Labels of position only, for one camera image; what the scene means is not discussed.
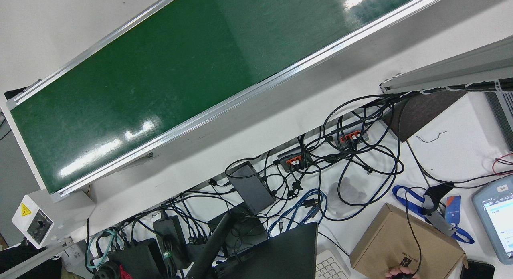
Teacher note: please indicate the long power strip orange switches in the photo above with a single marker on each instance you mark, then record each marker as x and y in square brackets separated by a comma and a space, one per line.
[350, 136]

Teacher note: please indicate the person hand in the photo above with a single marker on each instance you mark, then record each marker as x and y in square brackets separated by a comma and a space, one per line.
[390, 273]

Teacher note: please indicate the aluminium profile beam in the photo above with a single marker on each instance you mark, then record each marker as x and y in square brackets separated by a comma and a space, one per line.
[453, 70]

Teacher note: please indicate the black square box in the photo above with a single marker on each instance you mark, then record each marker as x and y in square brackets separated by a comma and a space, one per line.
[136, 259]

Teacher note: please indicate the dark brown board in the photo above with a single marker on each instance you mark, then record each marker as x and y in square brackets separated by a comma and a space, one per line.
[421, 110]

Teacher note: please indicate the grey metal bracket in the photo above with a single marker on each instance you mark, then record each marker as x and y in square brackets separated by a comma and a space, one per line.
[439, 223]

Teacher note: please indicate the clear plastic bag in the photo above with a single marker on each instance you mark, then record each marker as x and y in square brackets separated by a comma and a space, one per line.
[352, 197]

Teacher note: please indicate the black power strip orange switches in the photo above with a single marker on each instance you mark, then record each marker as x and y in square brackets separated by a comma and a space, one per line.
[294, 160]

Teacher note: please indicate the aluminium bar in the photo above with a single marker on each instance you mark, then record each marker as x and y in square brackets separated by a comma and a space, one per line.
[36, 259]

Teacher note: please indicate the black round knob red tape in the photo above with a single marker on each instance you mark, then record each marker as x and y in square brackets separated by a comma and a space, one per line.
[112, 271]

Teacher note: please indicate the black phone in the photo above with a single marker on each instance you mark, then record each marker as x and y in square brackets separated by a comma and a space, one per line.
[477, 269]

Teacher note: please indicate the white keyboard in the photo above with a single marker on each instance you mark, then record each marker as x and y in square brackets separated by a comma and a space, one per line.
[330, 267]

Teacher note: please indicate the black computer mouse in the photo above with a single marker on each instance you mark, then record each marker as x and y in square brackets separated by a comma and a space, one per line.
[404, 276]

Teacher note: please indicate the black monitor back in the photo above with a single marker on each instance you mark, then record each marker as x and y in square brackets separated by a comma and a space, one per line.
[280, 255]

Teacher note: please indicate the dark grey docking box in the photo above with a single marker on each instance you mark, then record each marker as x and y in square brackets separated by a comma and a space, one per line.
[252, 187]

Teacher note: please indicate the black power brick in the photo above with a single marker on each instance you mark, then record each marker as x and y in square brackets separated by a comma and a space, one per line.
[170, 231]

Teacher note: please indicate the green conveyor belt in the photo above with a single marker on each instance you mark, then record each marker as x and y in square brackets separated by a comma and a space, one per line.
[180, 70]

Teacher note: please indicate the black flat pad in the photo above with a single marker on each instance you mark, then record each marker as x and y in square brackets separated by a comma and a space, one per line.
[250, 231]

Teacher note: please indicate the grey teach pendant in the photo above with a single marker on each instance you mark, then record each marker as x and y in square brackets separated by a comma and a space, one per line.
[497, 219]

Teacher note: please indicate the brown cardboard box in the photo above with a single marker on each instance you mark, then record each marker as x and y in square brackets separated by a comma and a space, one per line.
[392, 239]

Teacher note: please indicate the blue card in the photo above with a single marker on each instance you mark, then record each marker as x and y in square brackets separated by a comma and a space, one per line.
[453, 209]

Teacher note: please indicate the grey ribbed case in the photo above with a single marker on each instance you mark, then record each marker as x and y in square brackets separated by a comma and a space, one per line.
[505, 114]

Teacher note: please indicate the white conveyor control box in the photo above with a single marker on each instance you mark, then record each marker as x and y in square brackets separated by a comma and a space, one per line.
[36, 223]

